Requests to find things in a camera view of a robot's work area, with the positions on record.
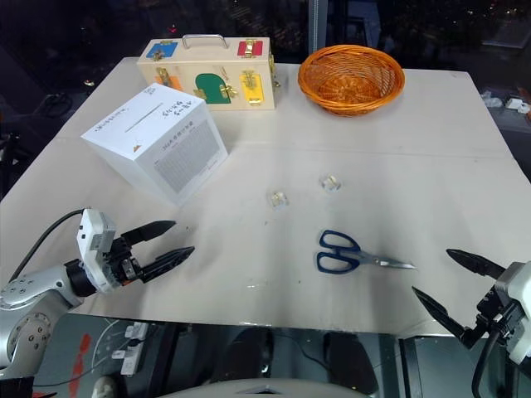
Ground grey robot torso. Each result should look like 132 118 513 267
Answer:
161 375 374 398

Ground white round floor object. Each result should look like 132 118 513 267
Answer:
91 375 121 398

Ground white small device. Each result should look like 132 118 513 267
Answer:
503 96 531 116

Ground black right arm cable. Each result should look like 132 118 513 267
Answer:
470 329 505 398

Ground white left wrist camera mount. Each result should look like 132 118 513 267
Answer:
76 208 119 294

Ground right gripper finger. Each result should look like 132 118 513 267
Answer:
446 248 507 280
412 286 485 350

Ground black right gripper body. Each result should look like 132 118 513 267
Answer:
472 283 528 346

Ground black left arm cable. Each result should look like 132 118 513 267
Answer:
7 209 86 284

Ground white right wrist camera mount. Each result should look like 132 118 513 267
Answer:
493 260 531 366

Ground blue handled scissors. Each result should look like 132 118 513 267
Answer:
316 229 418 275

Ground grey metal post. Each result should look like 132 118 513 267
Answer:
310 0 321 51

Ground white power strip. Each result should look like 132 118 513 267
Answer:
111 323 149 376

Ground wooden lock latch box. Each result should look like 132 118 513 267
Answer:
136 33 277 112

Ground white cardboard box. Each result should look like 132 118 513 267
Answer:
80 81 228 208

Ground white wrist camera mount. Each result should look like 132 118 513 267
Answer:
76 208 119 294
493 260 531 366

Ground orange wicker basket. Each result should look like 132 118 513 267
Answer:
297 44 407 118

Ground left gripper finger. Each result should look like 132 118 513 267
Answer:
121 220 178 250
142 245 197 285

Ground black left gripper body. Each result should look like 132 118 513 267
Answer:
101 235 147 288

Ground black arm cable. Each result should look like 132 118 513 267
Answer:
470 329 505 398
7 209 86 284

